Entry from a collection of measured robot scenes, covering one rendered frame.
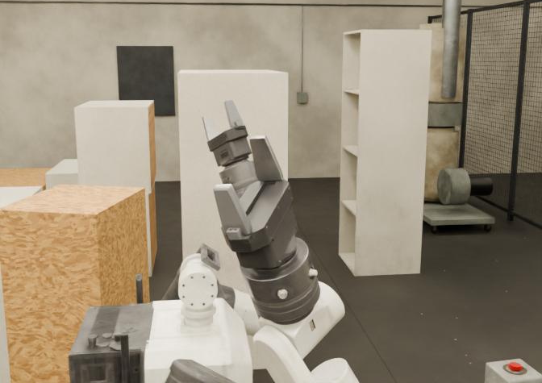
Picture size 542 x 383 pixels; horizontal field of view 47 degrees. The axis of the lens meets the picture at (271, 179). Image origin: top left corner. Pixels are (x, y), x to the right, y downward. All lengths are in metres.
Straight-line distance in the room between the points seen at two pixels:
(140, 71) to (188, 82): 5.90
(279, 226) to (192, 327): 0.44
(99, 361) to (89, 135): 4.24
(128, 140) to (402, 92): 2.27
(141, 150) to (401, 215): 2.24
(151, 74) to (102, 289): 6.93
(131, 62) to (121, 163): 4.20
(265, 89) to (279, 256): 2.73
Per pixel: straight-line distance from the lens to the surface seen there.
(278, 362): 0.81
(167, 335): 1.10
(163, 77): 9.26
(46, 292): 2.64
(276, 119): 3.44
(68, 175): 6.37
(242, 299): 1.37
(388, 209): 5.30
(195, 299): 1.07
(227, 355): 1.05
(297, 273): 0.74
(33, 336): 2.74
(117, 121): 5.19
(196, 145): 3.43
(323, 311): 0.82
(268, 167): 0.75
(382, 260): 5.42
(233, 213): 0.67
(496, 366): 2.04
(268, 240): 0.69
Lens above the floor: 1.83
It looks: 11 degrees down
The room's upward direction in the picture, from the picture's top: straight up
